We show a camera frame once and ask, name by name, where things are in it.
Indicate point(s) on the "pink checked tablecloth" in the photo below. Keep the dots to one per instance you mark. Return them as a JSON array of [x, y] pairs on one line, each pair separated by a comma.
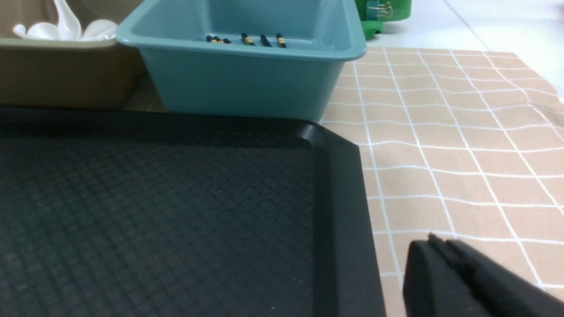
[[464, 145]]

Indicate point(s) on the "black chopstick gold band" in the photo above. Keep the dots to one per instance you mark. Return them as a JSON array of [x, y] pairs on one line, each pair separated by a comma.
[[247, 40], [281, 40]]

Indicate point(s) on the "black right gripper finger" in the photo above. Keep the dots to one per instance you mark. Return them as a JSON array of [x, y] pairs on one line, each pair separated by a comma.
[[449, 278]]

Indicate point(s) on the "green cloth backdrop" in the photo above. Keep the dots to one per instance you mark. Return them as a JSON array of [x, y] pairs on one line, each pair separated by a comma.
[[374, 13]]

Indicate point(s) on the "black plastic serving tray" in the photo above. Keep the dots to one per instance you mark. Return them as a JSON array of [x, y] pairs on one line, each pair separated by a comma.
[[131, 214]]

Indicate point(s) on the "white spoon front left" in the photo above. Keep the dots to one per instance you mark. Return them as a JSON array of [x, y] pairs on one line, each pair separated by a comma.
[[42, 31]]

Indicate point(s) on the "olive plastic spoon bin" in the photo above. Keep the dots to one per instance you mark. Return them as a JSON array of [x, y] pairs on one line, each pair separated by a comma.
[[54, 73]]

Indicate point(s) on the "teal plastic chopstick bin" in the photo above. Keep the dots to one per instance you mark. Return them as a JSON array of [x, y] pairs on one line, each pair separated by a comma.
[[193, 76]]

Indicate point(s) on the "white spoon upright bowl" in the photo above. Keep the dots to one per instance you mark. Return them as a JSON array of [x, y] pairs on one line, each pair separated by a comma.
[[99, 30]]

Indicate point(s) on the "white ceramic soup spoon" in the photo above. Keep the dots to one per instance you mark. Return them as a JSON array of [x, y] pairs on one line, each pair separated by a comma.
[[69, 27]]

